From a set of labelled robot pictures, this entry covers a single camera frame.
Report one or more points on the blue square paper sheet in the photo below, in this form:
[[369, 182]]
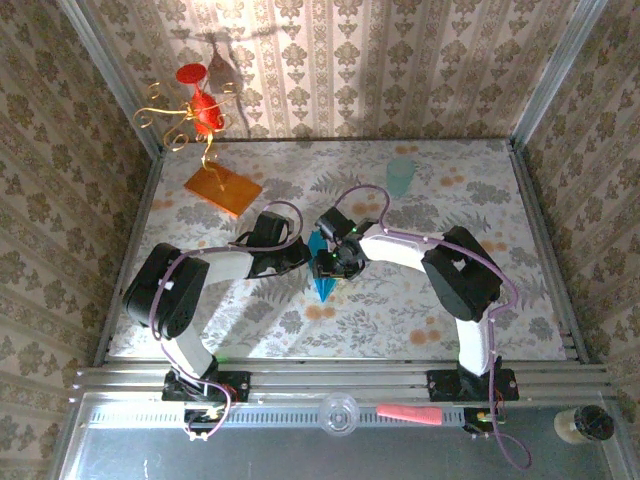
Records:
[[325, 291]]

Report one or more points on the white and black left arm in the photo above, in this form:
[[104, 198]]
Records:
[[165, 295]]

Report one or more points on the floral table cover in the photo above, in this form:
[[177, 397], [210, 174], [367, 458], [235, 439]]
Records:
[[360, 325]]

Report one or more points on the orange rectangular board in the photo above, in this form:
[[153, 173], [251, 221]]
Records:
[[240, 195]]

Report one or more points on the teal plastic cup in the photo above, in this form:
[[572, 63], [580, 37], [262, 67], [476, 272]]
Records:
[[401, 175]]

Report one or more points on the clear round plastic lid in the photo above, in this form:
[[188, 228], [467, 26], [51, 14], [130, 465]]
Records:
[[340, 415]]

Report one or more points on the red wine glass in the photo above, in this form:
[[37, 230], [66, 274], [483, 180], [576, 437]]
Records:
[[206, 114]]

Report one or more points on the pink comb-like tool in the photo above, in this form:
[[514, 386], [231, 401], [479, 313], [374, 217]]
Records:
[[410, 414]]

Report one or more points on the small controller board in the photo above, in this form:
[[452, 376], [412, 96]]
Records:
[[482, 419], [205, 415]]

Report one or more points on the grey metal tray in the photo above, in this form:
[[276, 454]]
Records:
[[300, 457]]

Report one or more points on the cream cylinder with black end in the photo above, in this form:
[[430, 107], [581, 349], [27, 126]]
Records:
[[592, 424]]

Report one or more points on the aluminium long cross rail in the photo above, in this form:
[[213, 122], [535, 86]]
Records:
[[325, 381]]

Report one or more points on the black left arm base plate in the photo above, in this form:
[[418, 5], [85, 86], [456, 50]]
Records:
[[237, 382]]

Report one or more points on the aluminium side rail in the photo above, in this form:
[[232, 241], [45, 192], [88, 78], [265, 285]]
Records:
[[143, 210], [537, 210]]

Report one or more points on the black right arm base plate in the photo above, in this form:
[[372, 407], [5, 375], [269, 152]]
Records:
[[437, 385]]

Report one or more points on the aluminium frame post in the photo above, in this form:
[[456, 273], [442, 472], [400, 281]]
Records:
[[113, 75], [555, 75]]

